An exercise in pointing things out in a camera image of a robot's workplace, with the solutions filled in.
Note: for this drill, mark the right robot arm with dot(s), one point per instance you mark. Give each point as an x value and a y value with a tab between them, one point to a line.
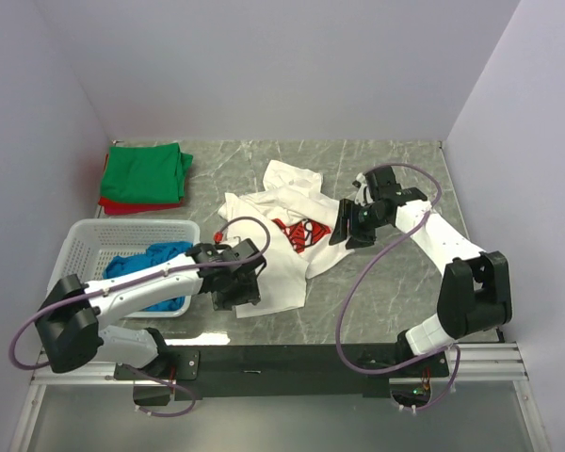
475	292

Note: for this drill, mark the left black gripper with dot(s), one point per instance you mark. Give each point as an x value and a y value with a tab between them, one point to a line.
238	288

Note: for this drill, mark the blue t shirt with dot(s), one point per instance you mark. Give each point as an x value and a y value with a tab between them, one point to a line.
155	254

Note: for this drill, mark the red folded t shirt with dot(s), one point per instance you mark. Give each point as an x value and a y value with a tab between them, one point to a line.
118	208

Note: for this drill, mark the green folded t shirt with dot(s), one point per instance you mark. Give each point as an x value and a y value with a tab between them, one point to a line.
146	175

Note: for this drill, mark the white t shirt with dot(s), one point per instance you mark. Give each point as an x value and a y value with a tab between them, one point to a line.
300	220

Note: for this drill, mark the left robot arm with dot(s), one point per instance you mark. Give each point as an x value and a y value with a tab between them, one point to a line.
76	322

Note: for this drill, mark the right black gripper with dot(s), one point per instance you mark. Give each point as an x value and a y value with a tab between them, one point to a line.
356	219

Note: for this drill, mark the white plastic basket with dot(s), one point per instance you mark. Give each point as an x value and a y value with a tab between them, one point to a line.
92	243

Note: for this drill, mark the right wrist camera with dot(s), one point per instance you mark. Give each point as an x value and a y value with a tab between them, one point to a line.
362	192

